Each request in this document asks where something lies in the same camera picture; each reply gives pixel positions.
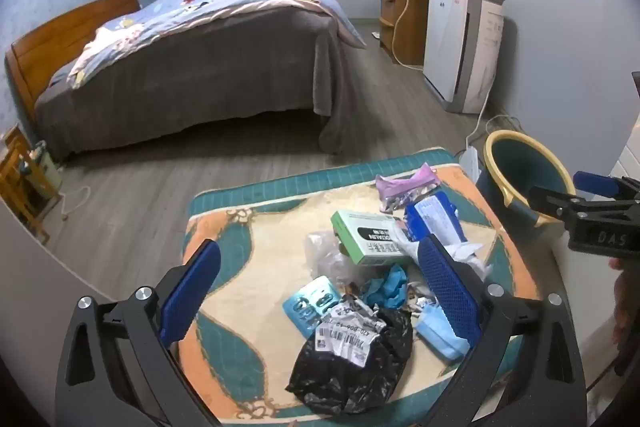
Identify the purple packet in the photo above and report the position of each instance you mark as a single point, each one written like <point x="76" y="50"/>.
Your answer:
<point x="400" y="187"/>

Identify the blue face mask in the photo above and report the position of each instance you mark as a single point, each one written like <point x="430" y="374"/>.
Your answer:
<point x="435" y="332"/>

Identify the small printed wrapper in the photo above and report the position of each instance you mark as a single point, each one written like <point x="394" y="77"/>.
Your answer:
<point x="417" y="294"/>

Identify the teal bucket with yellow rim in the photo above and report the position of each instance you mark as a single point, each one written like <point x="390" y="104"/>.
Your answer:
<point x="520" y="177"/>

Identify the teal blister pack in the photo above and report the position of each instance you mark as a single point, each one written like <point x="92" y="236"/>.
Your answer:
<point x="307" y="307"/>

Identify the teal and orange patterned mat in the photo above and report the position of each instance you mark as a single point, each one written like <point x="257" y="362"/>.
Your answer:
<point x="240" y="357"/>

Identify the wooden bed headboard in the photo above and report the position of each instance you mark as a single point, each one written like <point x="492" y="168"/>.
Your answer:
<point x="60" y="37"/>

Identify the green and white box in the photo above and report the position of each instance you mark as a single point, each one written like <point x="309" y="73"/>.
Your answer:
<point x="365" y="234"/>

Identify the white crumpled paper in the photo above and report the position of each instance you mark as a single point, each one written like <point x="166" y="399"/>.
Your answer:
<point x="465" y="252"/>

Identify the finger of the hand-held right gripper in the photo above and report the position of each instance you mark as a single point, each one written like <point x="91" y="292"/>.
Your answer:
<point x="595" y="227"/>
<point x="595" y="183"/>

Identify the clear plastic bag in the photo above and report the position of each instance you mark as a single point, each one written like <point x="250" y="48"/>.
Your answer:
<point x="325" y="257"/>

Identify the person's right hand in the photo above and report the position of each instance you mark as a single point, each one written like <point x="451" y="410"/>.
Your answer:
<point x="627" y="307"/>

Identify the teal crumpled glove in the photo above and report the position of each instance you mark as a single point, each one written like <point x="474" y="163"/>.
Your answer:
<point x="392" y="282"/>

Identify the blue and white medicine box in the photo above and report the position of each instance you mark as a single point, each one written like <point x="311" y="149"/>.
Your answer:
<point x="435" y="217"/>

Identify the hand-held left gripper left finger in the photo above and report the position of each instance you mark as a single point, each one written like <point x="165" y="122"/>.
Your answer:
<point x="192" y="287"/>

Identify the bed with blue quilt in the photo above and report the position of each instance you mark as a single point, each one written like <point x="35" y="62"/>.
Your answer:
<point x="200" y="77"/>

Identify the wooden nightstand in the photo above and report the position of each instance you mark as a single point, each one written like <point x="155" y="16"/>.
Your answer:
<point x="20" y="197"/>

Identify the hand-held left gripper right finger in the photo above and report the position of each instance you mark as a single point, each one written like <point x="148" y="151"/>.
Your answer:
<point x="447" y="287"/>

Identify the white power strip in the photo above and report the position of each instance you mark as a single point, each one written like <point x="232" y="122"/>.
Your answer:
<point x="471" y="162"/>

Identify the white air purifier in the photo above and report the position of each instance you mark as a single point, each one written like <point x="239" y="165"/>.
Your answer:
<point x="450" y="42"/>

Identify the black plastic bag with label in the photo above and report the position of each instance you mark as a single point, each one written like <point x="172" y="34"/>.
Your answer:
<point x="340" y="372"/>

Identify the blue printed quilt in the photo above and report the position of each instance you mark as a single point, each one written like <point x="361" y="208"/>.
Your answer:
<point x="225" y="4"/>

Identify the wooden cabinet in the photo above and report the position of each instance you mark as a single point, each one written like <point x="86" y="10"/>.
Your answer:
<point x="410" y="27"/>

